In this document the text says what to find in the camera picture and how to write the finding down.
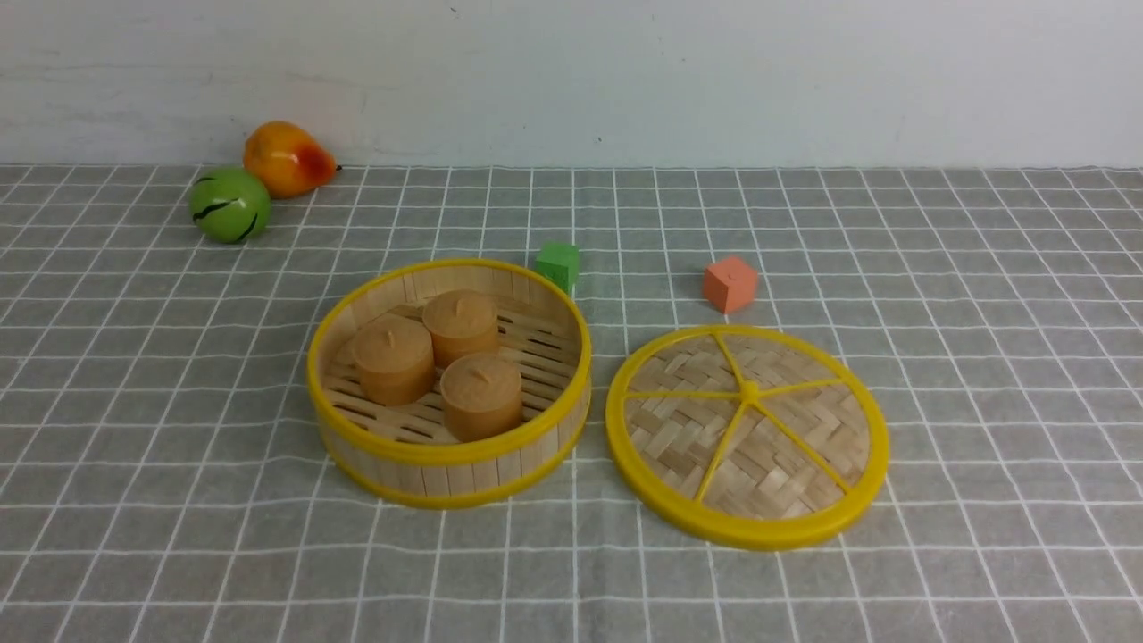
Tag yellow woven bamboo steamer lid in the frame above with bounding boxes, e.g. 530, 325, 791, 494
605, 325, 890, 552

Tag bamboo steamer basket yellow rims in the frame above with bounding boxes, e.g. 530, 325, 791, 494
305, 257, 592, 509

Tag green foam cube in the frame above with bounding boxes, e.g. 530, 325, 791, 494
531, 243, 580, 296

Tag tan toy bun back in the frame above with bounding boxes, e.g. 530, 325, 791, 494
421, 289, 499, 369

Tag tan toy bun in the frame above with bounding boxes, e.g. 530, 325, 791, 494
439, 353, 523, 442
351, 314, 435, 405
421, 289, 499, 369

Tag tan toy bun front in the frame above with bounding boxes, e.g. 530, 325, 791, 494
439, 353, 523, 442

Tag orange foam cube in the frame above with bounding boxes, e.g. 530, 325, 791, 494
702, 255, 760, 314

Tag tan toy bun left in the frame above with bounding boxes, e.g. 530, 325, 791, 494
351, 314, 435, 405

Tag green toy apple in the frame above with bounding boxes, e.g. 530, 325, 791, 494
187, 166, 272, 244

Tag grey checkered tablecloth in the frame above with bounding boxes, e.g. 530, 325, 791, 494
1, 164, 1142, 642

